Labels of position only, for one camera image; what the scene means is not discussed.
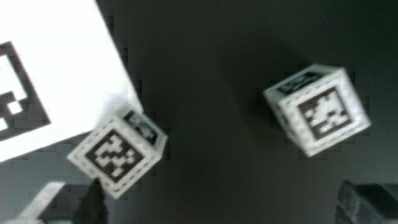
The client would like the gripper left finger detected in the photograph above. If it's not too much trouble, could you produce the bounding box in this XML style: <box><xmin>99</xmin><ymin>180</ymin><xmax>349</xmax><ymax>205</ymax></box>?
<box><xmin>12</xmin><ymin>180</ymin><xmax>106</xmax><ymax>224</ymax></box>

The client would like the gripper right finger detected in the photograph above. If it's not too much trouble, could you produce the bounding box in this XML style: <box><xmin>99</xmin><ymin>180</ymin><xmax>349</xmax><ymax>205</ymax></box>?
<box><xmin>334</xmin><ymin>181</ymin><xmax>398</xmax><ymax>224</ymax></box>

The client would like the white marker cube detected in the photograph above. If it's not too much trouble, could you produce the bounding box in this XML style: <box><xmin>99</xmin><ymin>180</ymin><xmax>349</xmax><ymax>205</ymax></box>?
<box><xmin>67</xmin><ymin>106</ymin><xmax>168</xmax><ymax>199</ymax></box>
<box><xmin>262</xmin><ymin>64</ymin><xmax>371</xmax><ymax>157</ymax></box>

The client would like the white marker sheet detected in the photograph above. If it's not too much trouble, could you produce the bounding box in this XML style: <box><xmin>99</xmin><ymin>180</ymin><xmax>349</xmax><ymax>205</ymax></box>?
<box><xmin>0</xmin><ymin>0</ymin><xmax>142</xmax><ymax>162</ymax></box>

